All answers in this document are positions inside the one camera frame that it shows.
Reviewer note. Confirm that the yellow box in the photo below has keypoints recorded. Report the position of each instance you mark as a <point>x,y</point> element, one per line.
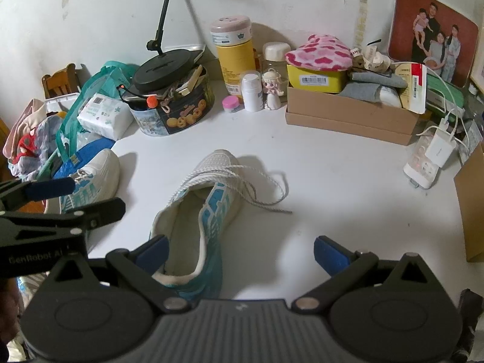
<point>314,80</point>

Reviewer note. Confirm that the blue bag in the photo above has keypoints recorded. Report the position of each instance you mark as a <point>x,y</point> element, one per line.
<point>83,153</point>

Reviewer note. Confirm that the black articulated stand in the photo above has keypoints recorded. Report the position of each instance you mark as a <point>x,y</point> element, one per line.
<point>166,68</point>

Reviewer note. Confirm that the green mesh tote bag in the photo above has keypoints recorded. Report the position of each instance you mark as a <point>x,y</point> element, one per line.
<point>94,83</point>

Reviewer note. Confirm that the framed family photo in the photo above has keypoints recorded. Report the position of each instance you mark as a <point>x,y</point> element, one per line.
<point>435,34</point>

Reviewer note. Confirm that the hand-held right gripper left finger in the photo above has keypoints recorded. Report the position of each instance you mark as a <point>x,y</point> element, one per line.
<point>153,254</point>

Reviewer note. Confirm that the cardboard box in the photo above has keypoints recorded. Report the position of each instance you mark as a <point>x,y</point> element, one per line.
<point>348,117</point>

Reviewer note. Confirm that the doll figurine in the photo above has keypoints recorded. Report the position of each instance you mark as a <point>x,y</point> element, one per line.
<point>273,90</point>

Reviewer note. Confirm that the white blue sneaker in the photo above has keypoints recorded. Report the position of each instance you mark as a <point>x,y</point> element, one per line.
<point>211,211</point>
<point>96,170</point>

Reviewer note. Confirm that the small pink lid jar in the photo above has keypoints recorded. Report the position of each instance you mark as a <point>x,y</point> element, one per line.
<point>231,104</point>

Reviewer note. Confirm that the pink heart patterned cloth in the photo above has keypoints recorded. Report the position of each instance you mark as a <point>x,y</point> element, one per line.
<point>321,53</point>

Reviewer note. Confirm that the pale framed picture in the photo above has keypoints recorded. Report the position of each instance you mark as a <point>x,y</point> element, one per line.
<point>478,60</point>

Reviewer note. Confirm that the small beige teddy bear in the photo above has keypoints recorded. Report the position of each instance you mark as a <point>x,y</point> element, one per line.
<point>368,60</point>

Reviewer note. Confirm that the white charger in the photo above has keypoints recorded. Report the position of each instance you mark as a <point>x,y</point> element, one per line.
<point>440,145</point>

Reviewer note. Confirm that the white pump bottle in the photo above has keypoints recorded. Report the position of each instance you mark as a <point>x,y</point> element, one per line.
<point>252,94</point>

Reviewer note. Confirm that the yellow canister pink lid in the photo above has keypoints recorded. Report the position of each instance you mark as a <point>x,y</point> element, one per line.
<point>234,60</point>

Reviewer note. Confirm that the pile of clothes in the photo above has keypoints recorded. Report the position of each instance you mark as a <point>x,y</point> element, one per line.
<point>30,147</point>

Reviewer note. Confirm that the white cloth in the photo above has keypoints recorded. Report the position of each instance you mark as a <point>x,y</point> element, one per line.
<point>389,96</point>

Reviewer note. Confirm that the white plastic basket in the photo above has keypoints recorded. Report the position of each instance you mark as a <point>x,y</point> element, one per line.
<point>62,102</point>

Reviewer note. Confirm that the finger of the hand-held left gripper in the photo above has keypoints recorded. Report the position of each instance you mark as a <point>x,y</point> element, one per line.
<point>49,189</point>
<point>94,211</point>

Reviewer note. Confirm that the white tissue pack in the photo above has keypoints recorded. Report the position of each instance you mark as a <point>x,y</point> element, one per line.
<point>104,115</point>

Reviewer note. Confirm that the brown cardboard sheet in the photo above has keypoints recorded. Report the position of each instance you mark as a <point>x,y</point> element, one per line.
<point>472,211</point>

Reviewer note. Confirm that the green case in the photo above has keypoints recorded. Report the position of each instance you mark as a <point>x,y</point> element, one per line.
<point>446,96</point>

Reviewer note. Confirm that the white power strip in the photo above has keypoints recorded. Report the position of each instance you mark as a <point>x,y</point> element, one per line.
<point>418,166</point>

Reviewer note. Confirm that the white packet red label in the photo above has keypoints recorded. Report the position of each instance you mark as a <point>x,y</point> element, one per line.
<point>414,87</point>

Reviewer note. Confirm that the clear baby bottle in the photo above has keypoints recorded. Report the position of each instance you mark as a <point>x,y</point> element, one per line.
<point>276,55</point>

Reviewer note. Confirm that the wall measuring strip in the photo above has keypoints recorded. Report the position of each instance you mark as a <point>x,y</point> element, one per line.
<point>362,11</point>

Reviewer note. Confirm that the wooden chair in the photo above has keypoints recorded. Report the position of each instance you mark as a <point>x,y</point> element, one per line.
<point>60,77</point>

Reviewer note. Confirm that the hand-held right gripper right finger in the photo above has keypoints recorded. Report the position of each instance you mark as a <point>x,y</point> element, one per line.
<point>332,255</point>

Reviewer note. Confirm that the grey cloth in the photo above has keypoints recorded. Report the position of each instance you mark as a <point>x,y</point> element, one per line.
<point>370,85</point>

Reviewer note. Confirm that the round cookie tin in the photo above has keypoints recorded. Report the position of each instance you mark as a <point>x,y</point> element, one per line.
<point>177,115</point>

